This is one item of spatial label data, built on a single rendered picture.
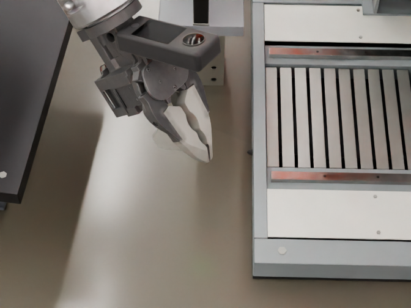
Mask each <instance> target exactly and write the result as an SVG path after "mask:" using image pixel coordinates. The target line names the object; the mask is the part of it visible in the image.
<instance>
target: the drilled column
mask: <svg viewBox="0 0 411 308"><path fill-rule="evenodd" d="M219 38H220V46H221V53H220V54H219V55H217V57H216V58H214V60H213V61H211V62H210V63H209V64H208V65H207V66H206V67H204V68H203V69H202V70H201V71H199V72H197V74H198V76H199V77H200V79H201V81H202V84H203V85H207V86H223V85H224V46H225V36H219ZM216 67H217V68H216ZM211 79H216V80H211Z"/></svg>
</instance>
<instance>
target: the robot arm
mask: <svg viewBox="0 0 411 308"><path fill-rule="evenodd" d="M57 2H58V3H59V5H60V7H61V8H62V10H63V11H64V13H65V14H66V16H67V18H68V19H69V21H70V22H71V24H72V26H73V27H74V28H75V29H80V30H79V31H78V32H77V34H78V36H79V37H80V39H81V41H82V42H85V41H87V40H90V41H91V42H92V44H93V46H94V47H95V49H96V50H97V52H98V54H99V55H100V57H101V59H102V60H103V62H104V64H103V65H104V66H105V69H104V70H103V71H102V66H103V65H101V66H100V73H101V74H102V75H101V77H99V78H98V79H97V80H96V81H94V83H95V85H96V86H97V87H98V89H99V91H100V92H101V94H102V95H103V97H104V99H105V100H106V102H107V103H108V105H109V106H110V108H111V110H112V111H113V113H114V115H115V116H116V117H121V116H125V115H128V117H130V116H135V115H137V114H139V113H140V112H142V111H143V113H144V115H145V117H146V118H147V120H148V121H149V122H150V123H151V124H152V125H153V126H154V127H156V128H157V131H156V132H155V133H154V135H153V140H154V142H155V143H156V144H157V145H158V146H159V147H160V148H162V149H168V150H181V151H183V152H184V153H186V154H187V155H188V156H190V157H192V158H193V159H195V160H197V161H200V162H202V163H208V162H209V161H210V160H211V159H212V157H213V153H212V129H211V123H210V117H209V111H210V110H209V106H208V102H207V98H206V93H205V90H204V86H203V84H202V81H201V79H200V77H199V76H198V74H197V72H200V71H201V70H202V69H203V68H204V67H206V66H207V65H208V64H209V63H210V62H211V61H213V60H214V58H216V57H217V55H219V54H220V53H221V46H220V38H219V36H218V35H216V34H212V33H209V32H204V31H200V30H197V29H192V28H189V27H185V26H180V25H177V24H172V23H168V22H165V21H160V20H156V19H153V18H148V17H145V16H141V15H140V16H138V17H136V18H135V19H133V17H132V16H133V15H135V14H136V13H138V12H139V11H140V10H141V9H142V5H141V3H140V2H139V0H57ZM82 28H83V29H82ZM107 95H108V96H109V98H108V96H107ZM110 100H111V101H112V102H111V101H110ZM170 102H171V103H172V105H173V106H168V105H167V104H170ZM112 103H113V104H112ZM113 105H114V106H115V107H114V106H113Z"/></svg>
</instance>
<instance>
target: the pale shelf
mask: <svg viewBox="0 0 411 308"><path fill-rule="evenodd" d="M209 12H210V15H209V26H193V0H160V8H159V17H158V20H160V21H165V22H168V23H172V24H177V25H180V26H185V27H188V28H192V29H197V30H200V31H204V32H209V33H212V34H216V35H218V36H243V31H244V0H209Z"/></svg>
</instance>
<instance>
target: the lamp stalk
mask: <svg viewBox="0 0 411 308"><path fill-rule="evenodd" d="M209 15H210V12H209V0H193V26H209Z"/></svg>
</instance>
